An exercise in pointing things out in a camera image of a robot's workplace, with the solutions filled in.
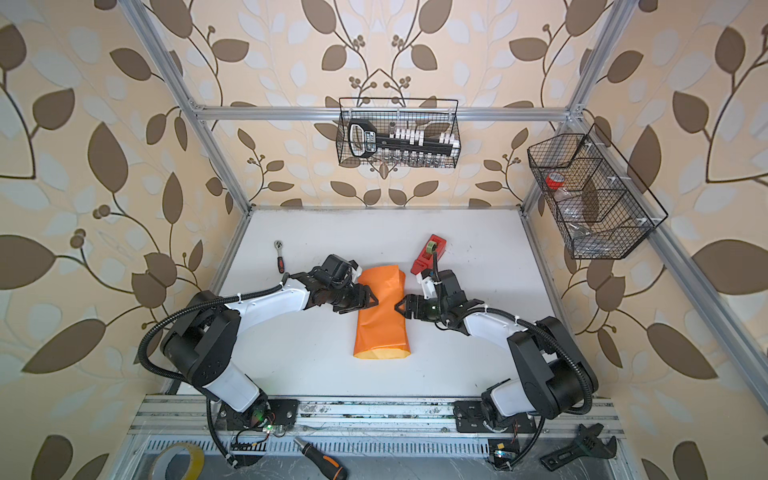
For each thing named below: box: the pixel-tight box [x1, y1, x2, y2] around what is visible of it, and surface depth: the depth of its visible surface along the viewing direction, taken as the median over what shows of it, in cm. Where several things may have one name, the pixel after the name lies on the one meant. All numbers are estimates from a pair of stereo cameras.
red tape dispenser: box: [410, 234, 447, 275], surface depth 104 cm
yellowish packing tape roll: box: [148, 443, 205, 480], surface depth 68 cm
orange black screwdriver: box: [293, 436, 347, 480], surface depth 68 cm
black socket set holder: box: [348, 119, 459, 158], surface depth 84 cm
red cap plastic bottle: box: [545, 172, 575, 203], surface depth 84 cm
